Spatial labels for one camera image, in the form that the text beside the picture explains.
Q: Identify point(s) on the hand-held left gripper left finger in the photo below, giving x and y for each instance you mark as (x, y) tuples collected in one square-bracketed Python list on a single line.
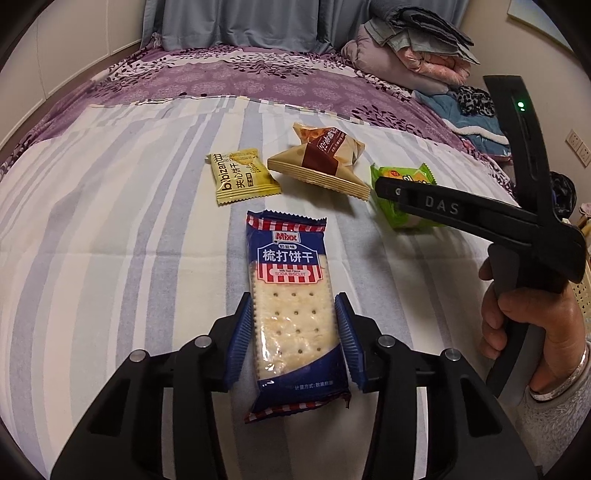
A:
[(240, 341)]

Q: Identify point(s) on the leopard print scarf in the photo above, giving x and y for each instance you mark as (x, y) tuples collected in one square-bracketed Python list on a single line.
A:
[(473, 99)]

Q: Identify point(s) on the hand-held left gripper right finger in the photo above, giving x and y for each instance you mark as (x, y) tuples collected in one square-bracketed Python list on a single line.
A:
[(351, 341)]

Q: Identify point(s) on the purple floral bedsheet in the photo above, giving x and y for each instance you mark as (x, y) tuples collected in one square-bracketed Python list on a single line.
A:
[(231, 78)]

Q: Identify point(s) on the lilac folded quilt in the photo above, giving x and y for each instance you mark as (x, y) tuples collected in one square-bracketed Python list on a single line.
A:
[(374, 60)]

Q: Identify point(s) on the striped bed sheet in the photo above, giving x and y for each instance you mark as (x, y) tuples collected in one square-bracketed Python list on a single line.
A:
[(115, 230)]

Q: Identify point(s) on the black handbag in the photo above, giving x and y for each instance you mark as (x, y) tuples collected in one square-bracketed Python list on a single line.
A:
[(565, 191)]

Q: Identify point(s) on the pale grey folded cloth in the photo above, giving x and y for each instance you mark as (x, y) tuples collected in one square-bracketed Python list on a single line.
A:
[(401, 41)]

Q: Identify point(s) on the blue fleece garment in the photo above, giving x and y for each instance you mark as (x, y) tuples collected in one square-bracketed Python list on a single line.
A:
[(461, 120)]

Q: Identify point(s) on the blue soda biscuit packet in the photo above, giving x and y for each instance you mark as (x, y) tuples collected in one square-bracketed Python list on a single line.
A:
[(291, 286)]

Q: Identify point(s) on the beige wall socket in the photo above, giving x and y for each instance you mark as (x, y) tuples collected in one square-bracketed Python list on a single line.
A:
[(575, 137), (585, 151)]

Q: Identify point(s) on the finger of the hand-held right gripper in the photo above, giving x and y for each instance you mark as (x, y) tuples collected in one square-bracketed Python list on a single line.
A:
[(392, 191)]

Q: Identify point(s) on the pink floral quilt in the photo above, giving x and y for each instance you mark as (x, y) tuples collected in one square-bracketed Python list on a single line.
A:
[(438, 69)]

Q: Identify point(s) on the person's right forearm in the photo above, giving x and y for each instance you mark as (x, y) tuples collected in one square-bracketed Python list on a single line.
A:
[(554, 429)]

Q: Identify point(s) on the person's right hand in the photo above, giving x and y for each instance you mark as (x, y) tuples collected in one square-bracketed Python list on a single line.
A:
[(554, 318)]

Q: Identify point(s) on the yellow snack packet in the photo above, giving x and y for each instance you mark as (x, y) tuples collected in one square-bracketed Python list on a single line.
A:
[(240, 177)]

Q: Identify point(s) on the green snack packet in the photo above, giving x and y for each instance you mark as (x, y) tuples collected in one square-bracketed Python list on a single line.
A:
[(392, 217)]

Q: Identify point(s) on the orange pastry packet brown label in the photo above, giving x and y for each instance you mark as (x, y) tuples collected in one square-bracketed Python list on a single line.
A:
[(318, 157)]

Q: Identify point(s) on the cream perforated plastic basket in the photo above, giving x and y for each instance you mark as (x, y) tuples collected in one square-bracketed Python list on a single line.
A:
[(584, 295)]

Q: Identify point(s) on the dark grey folded blanket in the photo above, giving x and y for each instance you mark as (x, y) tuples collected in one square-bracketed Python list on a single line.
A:
[(429, 21)]

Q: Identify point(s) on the framed wall picture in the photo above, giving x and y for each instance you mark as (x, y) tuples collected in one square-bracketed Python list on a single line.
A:
[(545, 23)]

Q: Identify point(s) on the grey-blue curtain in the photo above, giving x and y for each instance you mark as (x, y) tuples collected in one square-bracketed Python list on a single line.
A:
[(231, 18)]

